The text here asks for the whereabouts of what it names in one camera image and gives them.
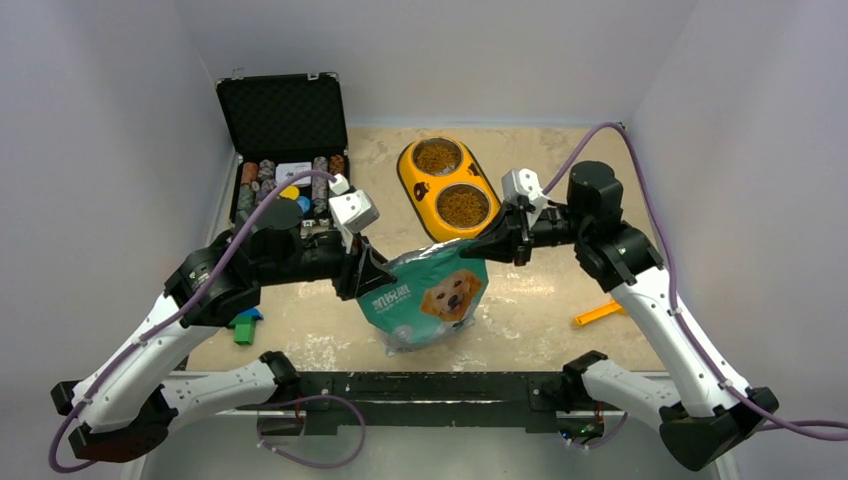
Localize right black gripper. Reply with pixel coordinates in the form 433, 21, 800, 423
462, 197, 591, 266

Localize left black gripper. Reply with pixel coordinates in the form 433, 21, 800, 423
256, 223, 398, 300

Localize green dog food bag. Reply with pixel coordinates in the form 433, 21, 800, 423
357, 239, 489, 356

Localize yellow plastic scoop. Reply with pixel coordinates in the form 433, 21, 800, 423
573, 300, 626, 327

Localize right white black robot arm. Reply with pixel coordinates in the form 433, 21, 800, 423
463, 161, 779, 471

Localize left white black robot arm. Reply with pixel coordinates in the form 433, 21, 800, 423
51, 191, 394, 466

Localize yellow double pet bowl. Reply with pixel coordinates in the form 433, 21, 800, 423
396, 135, 501, 243

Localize green blue toy blocks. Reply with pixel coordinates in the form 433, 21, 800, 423
227, 308, 264, 346

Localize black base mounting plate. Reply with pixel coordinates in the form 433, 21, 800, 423
233, 370, 627, 437

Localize black poker chip case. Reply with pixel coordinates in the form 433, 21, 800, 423
215, 72, 351, 221

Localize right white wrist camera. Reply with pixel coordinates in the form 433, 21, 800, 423
501, 168, 549, 209

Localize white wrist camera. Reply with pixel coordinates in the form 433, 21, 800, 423
329, 174, 380, 254
501, 168, 549, 209

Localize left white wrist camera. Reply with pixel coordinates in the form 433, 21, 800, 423
329, 174, 380, 254

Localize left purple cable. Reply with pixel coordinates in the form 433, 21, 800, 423
48, 170, 346, 475

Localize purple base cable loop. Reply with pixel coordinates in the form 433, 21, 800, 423
255, 386, 368, 468

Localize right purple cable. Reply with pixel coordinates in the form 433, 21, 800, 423
543, 121, 848, 443

